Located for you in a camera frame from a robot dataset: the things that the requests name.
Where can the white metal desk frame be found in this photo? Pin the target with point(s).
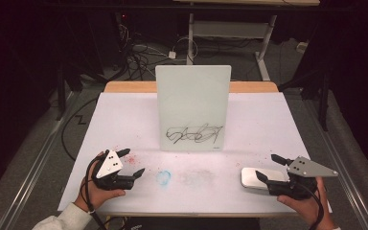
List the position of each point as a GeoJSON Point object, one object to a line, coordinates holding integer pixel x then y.
{"type": "Point", "coordinates": [230, 29]}

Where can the person's left hand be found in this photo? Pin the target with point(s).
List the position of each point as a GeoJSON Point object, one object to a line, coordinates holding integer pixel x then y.
{"type": "Point", "coordinates": [102, 196]}

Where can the metal floor rail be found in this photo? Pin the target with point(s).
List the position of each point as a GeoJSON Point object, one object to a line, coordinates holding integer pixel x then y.
{"type": "Point", "coordinates": [341, 166]}
{"type": "Point", "coordinates": [35, 166]}

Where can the white board eraser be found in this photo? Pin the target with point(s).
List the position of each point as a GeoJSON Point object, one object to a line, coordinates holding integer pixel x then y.
{"type": "Point", "coordinates": [249, 177]}

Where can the black stand leg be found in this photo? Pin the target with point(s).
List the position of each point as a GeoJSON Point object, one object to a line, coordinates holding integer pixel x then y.
{"type": "Point", "coordinates": [60, 96]}

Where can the white glass whiteboard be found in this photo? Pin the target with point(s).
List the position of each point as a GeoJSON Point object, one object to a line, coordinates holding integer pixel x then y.
{"type": "Point", "coordinates": [191, 105]}

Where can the white power adapter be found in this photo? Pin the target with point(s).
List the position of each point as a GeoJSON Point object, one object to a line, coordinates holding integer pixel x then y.
{"type": "Point", "coordinates": [172, 55]}

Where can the person's right hand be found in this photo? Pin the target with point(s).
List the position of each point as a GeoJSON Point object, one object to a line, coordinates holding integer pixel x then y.
{"type": "Point", "coordinates": [303, 211]}

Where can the small white floor box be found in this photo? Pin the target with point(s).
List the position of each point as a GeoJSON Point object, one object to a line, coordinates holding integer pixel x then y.
{"type": "Point", "coordinates": [302, 47]}

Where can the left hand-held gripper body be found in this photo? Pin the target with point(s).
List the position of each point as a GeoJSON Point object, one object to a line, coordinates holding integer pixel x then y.
{"type": "Point", "coordinates": [108, 166]}

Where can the wooden table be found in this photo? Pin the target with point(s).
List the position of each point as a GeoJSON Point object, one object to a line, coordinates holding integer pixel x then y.
{"type": "Point", "coordinates": [124, 87]}

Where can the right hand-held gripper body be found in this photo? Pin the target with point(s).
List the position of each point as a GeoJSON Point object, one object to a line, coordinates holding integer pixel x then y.
{"type": "Point", "coordinates": [303, 169]}

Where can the white table mat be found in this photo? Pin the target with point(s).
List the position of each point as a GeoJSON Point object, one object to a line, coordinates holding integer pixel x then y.
{"type": "Point", "coordinates": [124, 127]}

